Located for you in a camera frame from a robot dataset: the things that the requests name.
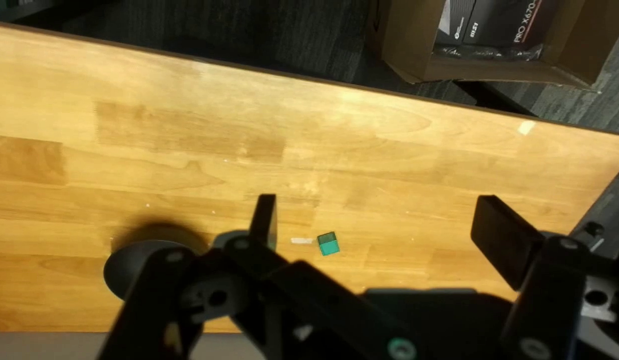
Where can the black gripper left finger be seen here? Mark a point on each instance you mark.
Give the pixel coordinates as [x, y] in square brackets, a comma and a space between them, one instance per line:
[262, 221]

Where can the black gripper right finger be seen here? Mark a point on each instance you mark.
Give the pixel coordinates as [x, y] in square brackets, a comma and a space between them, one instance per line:
[501, 233]

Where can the small green block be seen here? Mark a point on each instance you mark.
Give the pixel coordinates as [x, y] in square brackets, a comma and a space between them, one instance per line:
[328, 244]

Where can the brown cardboard box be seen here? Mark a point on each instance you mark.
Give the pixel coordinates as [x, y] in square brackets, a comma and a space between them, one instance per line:
[406, 40]

